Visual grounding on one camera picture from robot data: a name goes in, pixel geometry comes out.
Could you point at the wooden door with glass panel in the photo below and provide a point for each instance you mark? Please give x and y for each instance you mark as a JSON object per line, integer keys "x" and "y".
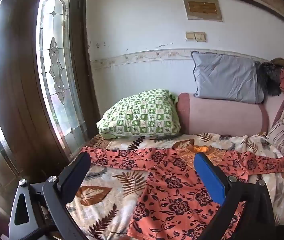
{"x": 14, "y": 80}

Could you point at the wall plaque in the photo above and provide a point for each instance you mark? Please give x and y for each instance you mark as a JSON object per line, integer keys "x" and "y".
{"x": 202, "y": 7}

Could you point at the leaf print blanket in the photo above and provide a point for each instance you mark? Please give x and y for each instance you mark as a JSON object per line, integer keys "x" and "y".
{"x": 101, "y": 195}

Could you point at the grey pillow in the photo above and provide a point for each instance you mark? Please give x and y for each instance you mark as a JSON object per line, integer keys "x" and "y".
{"x": 224, "y": 77}

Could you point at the dark furry cloth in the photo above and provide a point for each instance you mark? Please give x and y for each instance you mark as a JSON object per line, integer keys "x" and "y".
{"x": 268, "y": 80}

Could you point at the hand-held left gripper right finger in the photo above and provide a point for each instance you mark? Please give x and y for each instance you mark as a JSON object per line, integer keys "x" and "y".
{"x": 209, "y": 177}

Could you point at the brown quilted bed cover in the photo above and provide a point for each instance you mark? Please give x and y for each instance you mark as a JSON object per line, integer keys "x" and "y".
{"x": 101, "y": 142}

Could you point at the brown cloth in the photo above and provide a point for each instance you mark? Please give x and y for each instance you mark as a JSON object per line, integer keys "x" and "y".
{"x": 282, "y": 62}

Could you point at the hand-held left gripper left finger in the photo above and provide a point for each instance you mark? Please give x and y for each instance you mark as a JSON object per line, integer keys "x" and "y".
{"x": 74, "y": 177}

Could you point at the green checkered pillow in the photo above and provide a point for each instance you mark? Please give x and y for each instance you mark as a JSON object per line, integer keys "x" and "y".
{"x": 142, "y": 115}

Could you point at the orange floral shirt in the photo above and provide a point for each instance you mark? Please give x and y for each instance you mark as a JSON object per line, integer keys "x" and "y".
{"x": 177, "y": 192}

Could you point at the beige light switch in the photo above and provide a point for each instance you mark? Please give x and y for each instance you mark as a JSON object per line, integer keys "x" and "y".
{"x": 195, "y": 36}

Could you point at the pink bolster pillow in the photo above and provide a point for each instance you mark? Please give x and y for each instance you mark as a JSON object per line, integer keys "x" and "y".
{"x": 219, "y": 117}

